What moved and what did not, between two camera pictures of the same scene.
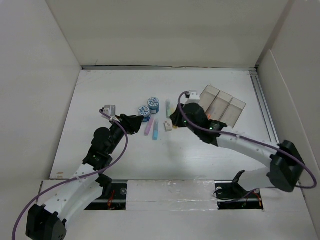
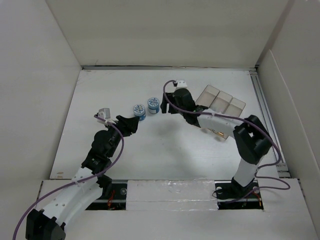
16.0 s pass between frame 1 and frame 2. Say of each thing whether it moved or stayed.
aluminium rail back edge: stayed
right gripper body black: moved
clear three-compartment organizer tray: stayed
